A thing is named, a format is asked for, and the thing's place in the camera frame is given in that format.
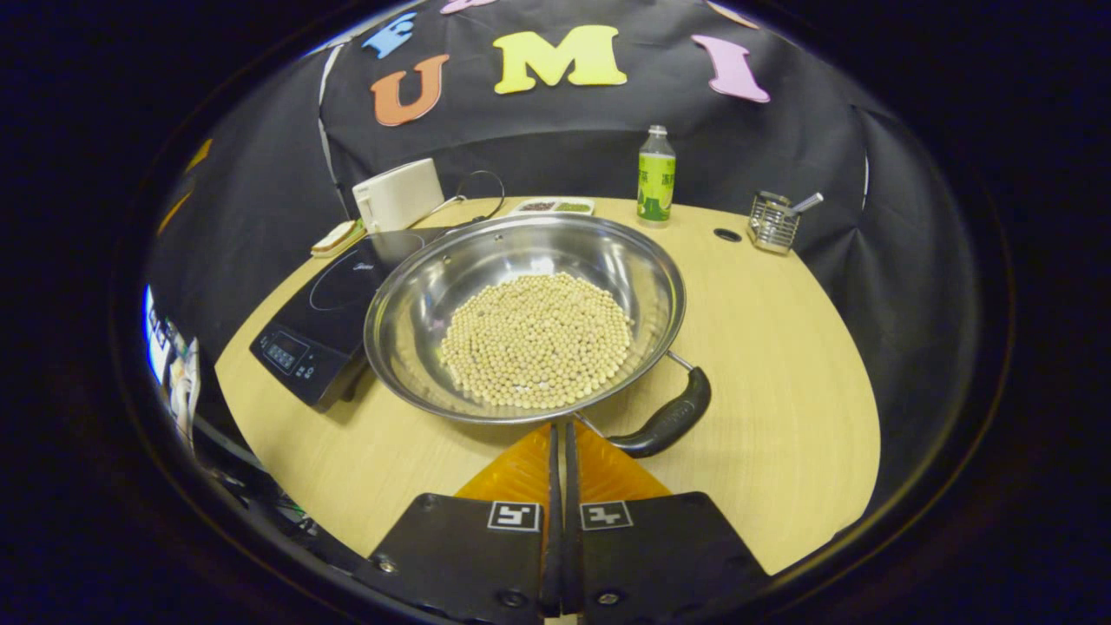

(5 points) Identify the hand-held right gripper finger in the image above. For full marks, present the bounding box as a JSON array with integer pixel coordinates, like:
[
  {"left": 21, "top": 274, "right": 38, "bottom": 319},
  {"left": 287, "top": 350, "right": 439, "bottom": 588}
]
[
  {"left": 352, "top": 423, "right": 558, "bottom": 619},
  {"left": 562, "top": 419, "right": 773, "bottom": 619}
]

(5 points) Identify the stainless steel pot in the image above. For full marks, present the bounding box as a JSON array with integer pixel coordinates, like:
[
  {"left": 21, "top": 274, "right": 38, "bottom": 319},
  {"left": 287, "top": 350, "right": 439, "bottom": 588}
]
[{"left": 363, "top": 213, "right": 713, "bottom": 459}]

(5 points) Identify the black induction cooktop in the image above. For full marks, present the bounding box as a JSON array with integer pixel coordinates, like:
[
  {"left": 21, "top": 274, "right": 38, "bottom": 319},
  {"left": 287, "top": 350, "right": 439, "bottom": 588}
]
[{"left": 249, "top": 227, "right": 452, "bottom": 413}]

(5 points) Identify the pile of soybeans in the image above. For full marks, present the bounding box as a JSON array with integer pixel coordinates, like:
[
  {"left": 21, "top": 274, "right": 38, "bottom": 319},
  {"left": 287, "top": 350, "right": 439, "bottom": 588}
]
[{"left": 437, "top": 272, "right": 634, "bottom": 411}]

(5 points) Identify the white divided bean dish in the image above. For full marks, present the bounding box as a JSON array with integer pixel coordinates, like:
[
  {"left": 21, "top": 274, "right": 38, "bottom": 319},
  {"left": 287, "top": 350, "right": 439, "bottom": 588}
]
[{"left": 508, "top": 197, "right": 596, "bottom": 216}]

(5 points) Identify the green drink bottle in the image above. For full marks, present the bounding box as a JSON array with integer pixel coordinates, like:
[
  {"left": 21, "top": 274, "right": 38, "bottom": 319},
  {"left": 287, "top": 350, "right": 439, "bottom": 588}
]
[{"left": 637, "top": 125, "right": 677, "bottom": 228}]

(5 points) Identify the sandwich on white tray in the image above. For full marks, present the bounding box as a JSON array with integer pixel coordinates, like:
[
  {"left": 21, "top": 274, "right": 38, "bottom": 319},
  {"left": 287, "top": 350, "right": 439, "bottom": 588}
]
[{"left": 311, "top": 219, "right": 367, "bottom": 259}]

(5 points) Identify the white toaster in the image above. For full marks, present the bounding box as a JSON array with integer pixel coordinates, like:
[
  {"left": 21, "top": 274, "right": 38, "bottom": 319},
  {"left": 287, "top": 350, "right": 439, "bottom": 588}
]
[{"left": 352, "top": 158, "right": 445, "bottom": 234}]

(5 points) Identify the black backdrop cloth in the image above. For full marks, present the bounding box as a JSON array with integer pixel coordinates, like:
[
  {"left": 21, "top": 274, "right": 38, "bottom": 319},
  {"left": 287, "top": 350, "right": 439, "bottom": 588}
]
[{"left": 143, "top": 0, "right": 982, "bottom": 513}]

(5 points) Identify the black power cable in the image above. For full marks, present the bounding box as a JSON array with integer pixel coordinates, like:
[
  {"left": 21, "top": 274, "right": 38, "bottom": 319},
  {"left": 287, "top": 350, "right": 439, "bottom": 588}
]
[{"left": 453, "top": 170, "right": 506, "bottom": 222}]

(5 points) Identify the metal wire utensil holder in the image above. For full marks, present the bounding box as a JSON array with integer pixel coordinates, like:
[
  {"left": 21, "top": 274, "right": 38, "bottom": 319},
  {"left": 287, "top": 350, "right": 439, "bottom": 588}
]
[{"left": 748, "top": 191, "right": 801, "bottom": 255}]

